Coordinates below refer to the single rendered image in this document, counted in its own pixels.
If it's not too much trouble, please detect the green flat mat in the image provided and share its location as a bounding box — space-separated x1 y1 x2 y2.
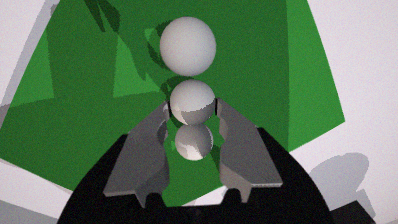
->
0 0 345 207

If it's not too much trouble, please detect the white ball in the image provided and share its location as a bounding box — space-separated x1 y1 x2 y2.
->
175 123 213 160
160 16 216 77
170 79 216 125

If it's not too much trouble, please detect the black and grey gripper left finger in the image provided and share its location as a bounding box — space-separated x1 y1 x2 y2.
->
57 100 172 224

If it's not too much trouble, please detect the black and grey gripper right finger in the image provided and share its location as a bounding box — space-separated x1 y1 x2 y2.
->
215 97 335 224

